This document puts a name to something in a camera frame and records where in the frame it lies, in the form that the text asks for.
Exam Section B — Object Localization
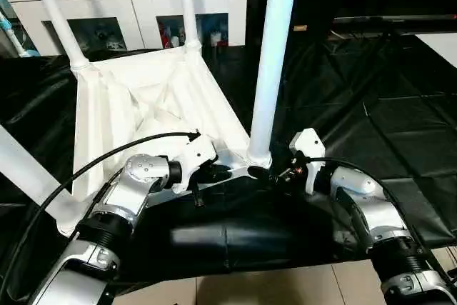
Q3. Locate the white plastic table top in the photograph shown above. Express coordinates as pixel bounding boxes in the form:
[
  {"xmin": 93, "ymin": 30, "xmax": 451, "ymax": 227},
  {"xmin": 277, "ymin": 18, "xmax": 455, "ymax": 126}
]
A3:
[{"xmin": 57, "ymin": 39, "xmax": 273, "ymax": 238}]

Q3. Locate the black plastic mat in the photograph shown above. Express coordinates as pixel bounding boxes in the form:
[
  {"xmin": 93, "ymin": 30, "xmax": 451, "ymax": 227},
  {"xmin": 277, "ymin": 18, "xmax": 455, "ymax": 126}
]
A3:
[{"xmin": 0, "ymin": 30, "xmax": 457, "ymax": 295}]

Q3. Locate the white flat board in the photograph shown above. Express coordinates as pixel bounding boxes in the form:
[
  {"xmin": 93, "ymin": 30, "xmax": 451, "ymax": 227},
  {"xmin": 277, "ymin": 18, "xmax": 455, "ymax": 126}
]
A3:
[{"xmin": 418, "ymin": 32, "xmax": 457, "ymax": 70}]

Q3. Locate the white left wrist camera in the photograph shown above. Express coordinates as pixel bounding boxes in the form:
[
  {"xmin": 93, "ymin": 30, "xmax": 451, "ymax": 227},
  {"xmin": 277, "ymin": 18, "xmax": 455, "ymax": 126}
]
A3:
[{"xmin": 171, "ymin": 134, "xmax": 219, "ymax": 195}]

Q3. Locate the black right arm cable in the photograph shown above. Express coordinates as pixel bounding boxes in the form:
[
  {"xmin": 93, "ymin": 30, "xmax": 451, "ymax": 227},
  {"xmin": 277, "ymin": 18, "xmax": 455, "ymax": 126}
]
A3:
[{"xmin": 296, "ymin": 156, "xmax": 457, "ymax": 284}]

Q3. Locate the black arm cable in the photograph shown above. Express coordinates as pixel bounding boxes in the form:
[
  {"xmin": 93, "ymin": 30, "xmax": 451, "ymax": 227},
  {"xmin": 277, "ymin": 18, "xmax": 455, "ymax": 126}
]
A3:
[
  {"xmin": 0, "ymin": 131, "xmax": 202, "ymax": 299},
  {"xmin": 296, "ymin": 156, "xmax": 457, "ymax": 284}
]

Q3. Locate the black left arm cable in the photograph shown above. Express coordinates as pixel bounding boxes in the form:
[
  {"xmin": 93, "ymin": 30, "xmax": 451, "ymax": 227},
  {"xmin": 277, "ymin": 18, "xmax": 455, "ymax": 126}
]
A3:
[{"xmin": 0, "ymin": 131, "xmax": 202, "ymax": 299}]

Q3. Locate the black metal rail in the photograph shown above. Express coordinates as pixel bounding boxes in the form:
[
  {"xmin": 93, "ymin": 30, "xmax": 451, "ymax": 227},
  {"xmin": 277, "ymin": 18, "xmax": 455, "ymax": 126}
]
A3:
[{"xmin": 332, "ymin": 14, "xmax": 457, "ymax": 27}]

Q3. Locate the teal white mop handle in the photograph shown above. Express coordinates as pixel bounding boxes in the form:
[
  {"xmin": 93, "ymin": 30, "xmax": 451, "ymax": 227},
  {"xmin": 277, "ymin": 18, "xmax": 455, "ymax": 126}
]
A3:
[{"xmin": 0, "ymin": 12, "xmax": 36, "ymax": 57}]

